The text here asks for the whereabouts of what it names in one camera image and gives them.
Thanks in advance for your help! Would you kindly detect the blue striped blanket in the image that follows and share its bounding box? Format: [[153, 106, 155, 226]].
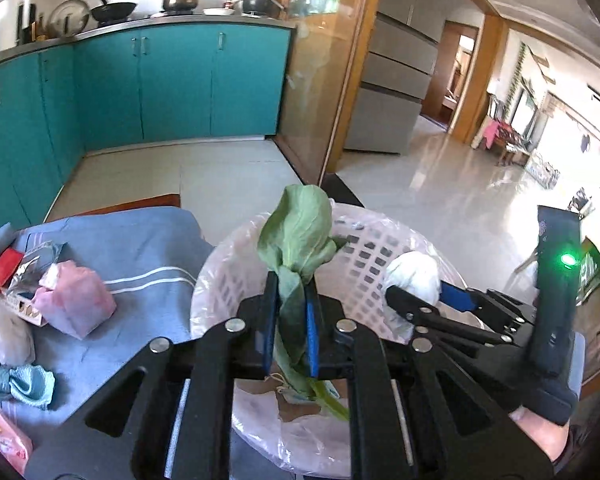
[[0, 205, 216, 462]]

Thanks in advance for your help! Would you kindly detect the clear plastic bag liner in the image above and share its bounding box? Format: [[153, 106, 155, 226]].
[[190, 203, 487, 479]]

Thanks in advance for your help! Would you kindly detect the person's right forearm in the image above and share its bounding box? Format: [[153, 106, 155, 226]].
[[508, 406, 574, 467]]

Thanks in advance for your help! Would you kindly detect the wooden framed glass door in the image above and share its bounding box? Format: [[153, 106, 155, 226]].
[[273, 0, 386, 186]]

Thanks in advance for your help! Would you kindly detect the pink hanging cloth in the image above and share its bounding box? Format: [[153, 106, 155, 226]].
[[482, 119, 501, 150]]

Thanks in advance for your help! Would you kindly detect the brown paper scrap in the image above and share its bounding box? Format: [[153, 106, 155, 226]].
[[239, 374, 342, 427]]

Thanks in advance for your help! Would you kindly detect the silver foil wrapper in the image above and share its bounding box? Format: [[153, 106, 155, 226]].
[[5, 242, 69, 297]]

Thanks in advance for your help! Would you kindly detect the black pot with lid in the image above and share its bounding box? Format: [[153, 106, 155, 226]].
[[237, 0, 285, 17]]

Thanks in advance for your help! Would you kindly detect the pink crumpled bag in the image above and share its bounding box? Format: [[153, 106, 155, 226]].
[[32, 259, 117, 340]]

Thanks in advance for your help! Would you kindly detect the light blue crumpled cloth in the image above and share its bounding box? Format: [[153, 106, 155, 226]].
[[0, 363, 57, 409]]

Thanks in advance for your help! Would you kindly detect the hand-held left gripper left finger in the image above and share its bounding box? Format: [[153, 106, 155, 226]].
[[24, 271, 281, 480]]

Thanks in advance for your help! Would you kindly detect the teal kitchen cabinet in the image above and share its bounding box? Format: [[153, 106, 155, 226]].
[[0, 19, 295, 232]]

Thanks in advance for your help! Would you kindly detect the green vegetable leaf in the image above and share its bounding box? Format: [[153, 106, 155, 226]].
[[256, 184, 351, 421]]

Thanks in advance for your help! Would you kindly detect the white tissue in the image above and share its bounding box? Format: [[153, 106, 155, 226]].
[[382, 252, 441, 332]]

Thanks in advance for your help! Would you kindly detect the pink plastic mesh basket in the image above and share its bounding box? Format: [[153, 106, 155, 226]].
[[190, 203, 487, 479]]

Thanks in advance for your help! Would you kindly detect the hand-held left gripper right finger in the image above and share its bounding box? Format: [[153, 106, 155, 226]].
[[304, 280, 554, 480]]

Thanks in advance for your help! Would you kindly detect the white crumpled plastic bag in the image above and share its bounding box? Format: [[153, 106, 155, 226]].
[[0, 300, 36, 366]]

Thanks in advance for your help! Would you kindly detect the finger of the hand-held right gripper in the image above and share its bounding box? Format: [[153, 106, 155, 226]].
[[439, 281, 537, 322], [385, 285, 513, 347]]

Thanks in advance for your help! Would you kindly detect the grey refrigerator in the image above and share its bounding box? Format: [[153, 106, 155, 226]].
[[343, 0, 454, 156]]

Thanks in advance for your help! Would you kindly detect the dark door mat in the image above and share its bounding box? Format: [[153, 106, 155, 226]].
[[322, 173, 366, 209]]

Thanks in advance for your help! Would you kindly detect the black wok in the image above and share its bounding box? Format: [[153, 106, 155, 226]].
[[89, 2, 139, 24]]

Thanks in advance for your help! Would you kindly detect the round metal lid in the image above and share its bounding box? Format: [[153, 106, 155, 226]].
[[47, 0, 91, 37]]

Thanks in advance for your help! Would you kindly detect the green wall garland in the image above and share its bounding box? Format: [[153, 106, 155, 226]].
[[507, 42, 531, 106]]

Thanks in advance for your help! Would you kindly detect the white kitchen appliance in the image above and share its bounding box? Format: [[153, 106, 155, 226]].
[[0, 0, 34, 56]]

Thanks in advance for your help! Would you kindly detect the pink printed packet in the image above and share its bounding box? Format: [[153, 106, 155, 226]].
[[0, 403, 34, 476]]

